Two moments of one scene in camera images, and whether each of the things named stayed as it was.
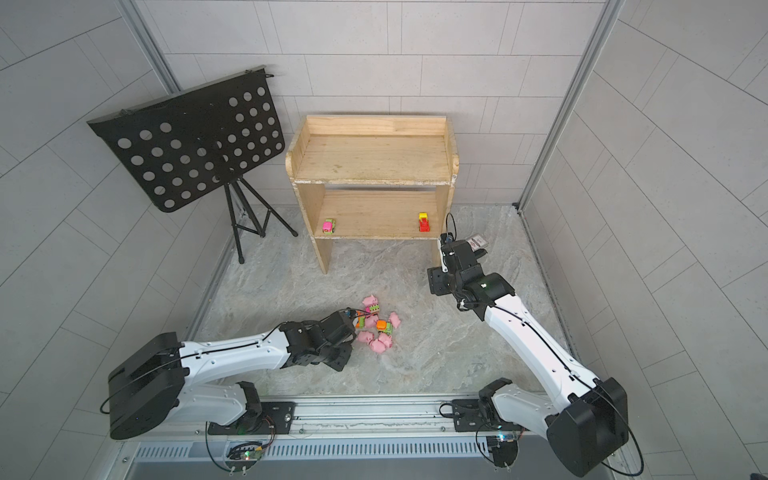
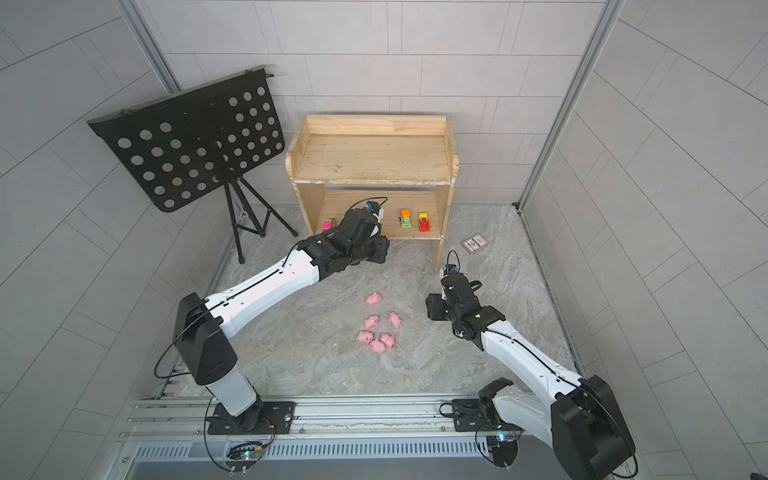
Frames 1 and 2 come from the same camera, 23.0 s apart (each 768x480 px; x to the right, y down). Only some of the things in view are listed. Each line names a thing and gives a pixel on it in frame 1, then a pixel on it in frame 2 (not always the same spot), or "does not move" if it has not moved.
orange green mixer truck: (384, 326) -> (405, 218)
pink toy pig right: (394, 319) does not move
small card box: (477, 242) does not move
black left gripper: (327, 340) -> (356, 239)
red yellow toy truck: (424, 223) does not move
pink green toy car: (329, 226) does not move
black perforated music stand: (188, 144) does not move
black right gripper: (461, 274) -> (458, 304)
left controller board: (250, 451) does not move
